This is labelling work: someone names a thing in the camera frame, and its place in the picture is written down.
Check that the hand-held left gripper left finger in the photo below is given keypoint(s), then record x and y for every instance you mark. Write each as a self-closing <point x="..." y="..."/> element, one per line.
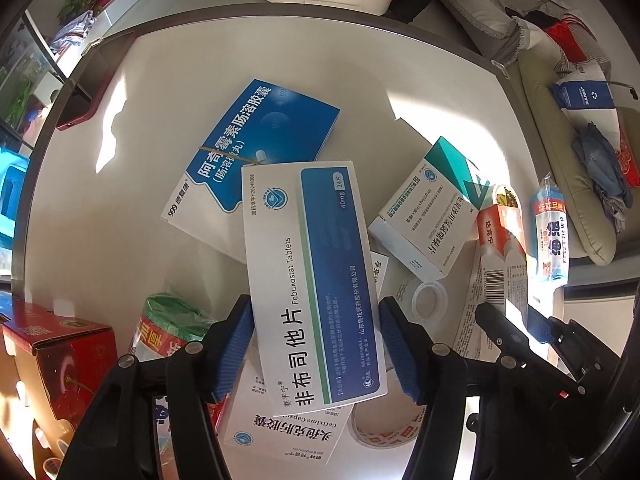
<point x="235" y="350"/>

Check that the blue plastic stool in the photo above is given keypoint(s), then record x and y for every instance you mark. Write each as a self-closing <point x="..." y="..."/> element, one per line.
<point x="10" y="185"/>

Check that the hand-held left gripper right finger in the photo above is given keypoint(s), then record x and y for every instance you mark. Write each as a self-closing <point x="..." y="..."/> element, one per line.
<point x="400" y="355"/>

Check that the red white toothpaste box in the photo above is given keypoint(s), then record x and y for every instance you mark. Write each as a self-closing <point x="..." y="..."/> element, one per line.
<point x="492" y="260"/>

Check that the white medicine box black text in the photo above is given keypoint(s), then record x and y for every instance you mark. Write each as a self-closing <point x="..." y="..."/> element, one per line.
<point x="378" y="272"/>

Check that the green trash bag roll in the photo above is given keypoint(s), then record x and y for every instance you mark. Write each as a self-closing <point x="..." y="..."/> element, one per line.
<point x="165" y="320"/>

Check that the blue denim clothing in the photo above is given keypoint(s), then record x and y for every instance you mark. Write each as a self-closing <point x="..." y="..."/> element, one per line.
<point x="600" y="160"/>

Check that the beige sofa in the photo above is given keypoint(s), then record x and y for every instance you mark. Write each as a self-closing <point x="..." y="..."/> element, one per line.
<point x="550" y="150"/>

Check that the white medicine box blue panel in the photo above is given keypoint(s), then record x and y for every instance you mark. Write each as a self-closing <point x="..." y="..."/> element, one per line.
<point x="310" y="280"/>

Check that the blue medicine box white curve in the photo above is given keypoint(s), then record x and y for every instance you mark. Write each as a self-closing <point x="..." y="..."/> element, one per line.
<point x="260" y="130"/>

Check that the clear tape roll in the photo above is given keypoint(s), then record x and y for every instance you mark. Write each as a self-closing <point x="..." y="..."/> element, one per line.
<point x="425" y="286"/>

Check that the potted plant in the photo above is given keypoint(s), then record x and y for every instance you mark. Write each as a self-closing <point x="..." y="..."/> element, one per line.
<point x="80" y="2"/>

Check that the white medicine box round logo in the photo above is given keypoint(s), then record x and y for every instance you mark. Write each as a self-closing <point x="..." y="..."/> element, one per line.
<point x="285" y="435"/>

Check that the green white medicine box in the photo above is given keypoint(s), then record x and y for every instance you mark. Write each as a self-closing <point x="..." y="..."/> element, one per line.
<point x="425" y="220"/>

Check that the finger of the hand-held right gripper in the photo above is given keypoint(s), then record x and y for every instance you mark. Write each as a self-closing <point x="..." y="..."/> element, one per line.
<point x="500" y="327"/>
<point x="539" y="322"/>

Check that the red labelled tape roll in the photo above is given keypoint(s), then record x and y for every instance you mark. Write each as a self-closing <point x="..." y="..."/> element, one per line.
<point x="385" y="435"/>

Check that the red carton box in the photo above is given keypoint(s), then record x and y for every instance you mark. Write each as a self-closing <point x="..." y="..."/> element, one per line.
<point x="65" y="360"/>

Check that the blue white paper bag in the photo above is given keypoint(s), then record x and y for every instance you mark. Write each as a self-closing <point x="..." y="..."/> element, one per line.
<point x="585" y="95"/>

